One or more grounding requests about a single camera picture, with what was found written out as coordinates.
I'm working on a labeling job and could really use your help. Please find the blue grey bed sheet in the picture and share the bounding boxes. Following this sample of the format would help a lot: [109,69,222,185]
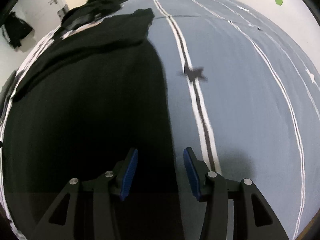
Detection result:
[109,0,320,240]

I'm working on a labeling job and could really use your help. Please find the grey suitcase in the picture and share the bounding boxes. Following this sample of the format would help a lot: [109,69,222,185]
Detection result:
[57,4,69,20]

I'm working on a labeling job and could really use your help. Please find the white door with handle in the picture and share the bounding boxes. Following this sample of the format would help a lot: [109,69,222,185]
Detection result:
[18,0,66,41]

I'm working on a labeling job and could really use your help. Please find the pile of black clothes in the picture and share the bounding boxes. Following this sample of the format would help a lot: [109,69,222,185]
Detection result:
[58,0,128,34]

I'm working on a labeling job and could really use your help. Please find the black garment with pink lining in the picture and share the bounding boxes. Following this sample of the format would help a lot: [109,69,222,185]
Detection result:
[2,9,184,239]

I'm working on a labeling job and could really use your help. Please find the black jacket hanging on wall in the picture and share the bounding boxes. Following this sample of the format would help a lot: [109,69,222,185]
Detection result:
[2,11,33,49]

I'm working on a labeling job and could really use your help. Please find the green apple wall sticker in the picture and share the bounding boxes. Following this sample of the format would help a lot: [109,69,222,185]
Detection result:
[275,0,283,6]

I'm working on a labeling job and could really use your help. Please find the striped white grey duvet cover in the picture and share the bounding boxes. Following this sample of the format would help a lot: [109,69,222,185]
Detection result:
[1,17,113,239]

